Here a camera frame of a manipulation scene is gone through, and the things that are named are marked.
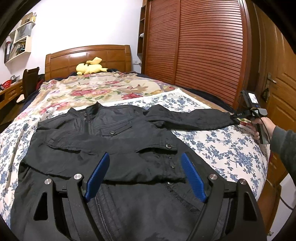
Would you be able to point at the white wall shelf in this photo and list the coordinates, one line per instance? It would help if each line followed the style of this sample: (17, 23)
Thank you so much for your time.
(20, 39)

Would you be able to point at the blue floral white bedsheet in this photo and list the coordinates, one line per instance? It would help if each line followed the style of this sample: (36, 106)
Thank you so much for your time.
(231, 151)

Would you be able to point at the dark wooden chair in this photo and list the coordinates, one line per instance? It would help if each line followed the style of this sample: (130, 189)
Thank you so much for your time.
(29, 83)

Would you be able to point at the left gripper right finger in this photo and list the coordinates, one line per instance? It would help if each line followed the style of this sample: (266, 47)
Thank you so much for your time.
(232, 201)

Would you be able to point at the yellow plush toy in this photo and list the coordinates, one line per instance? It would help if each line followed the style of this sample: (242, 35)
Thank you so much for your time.
(90, 67)

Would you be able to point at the wooden door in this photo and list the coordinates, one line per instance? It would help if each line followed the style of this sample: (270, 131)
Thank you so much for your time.
(276, 73)

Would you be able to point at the louvered wooden wardrobe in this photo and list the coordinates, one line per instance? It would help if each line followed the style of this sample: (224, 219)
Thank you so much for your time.
(203, 45)

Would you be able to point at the grey sleeved right forearm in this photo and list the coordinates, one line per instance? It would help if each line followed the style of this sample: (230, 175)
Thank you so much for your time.
(284, 143)

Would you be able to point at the red floral beige quilt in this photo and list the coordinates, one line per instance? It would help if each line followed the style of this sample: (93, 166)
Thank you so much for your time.
(85, 90)

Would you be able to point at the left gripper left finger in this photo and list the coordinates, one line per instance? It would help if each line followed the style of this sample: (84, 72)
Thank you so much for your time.
(60, 211)

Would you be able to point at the wooden desk cabinet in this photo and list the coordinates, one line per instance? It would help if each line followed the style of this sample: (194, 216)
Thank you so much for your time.
(11, 93)

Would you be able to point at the wooden headboard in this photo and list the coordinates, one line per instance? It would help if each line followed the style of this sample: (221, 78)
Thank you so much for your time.
(62, 63)

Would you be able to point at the black jacket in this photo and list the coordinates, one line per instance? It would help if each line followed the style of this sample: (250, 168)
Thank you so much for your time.
(144, 194)

